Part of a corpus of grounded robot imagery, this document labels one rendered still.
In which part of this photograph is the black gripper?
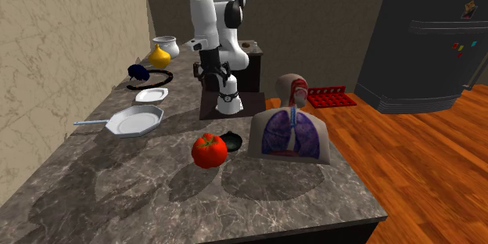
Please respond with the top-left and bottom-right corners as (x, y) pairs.
(192, 46), (232, 86)

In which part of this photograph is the white ceramic pot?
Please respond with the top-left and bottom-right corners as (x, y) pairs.
(152, 35), (181, 59)

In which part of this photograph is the yellow onion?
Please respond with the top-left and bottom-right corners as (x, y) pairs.
(147, 43), (172, 70)

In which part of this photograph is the small white plate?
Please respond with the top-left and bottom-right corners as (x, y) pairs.
(135, 87), (170, 103)

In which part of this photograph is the dark blue lumpy object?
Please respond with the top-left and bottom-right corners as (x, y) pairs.
(127, 63), (151, 82)

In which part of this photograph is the small black bowl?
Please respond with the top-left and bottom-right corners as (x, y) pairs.
(219, 130), (244, 153)

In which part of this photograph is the red tomato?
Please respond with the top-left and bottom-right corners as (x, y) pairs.
(191, 132), (228, 170)

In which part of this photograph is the white frying pan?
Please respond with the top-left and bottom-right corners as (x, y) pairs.
(73, 104), (165, 138)

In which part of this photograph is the anatomical torso model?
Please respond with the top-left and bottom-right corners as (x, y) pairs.
(247, 73), (332, 166)

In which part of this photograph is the red tray with holes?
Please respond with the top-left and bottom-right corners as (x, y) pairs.
(307, 85), (358, 109)

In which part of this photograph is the black refrigerator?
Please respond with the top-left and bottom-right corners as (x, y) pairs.
(353, 0), (488, 115)

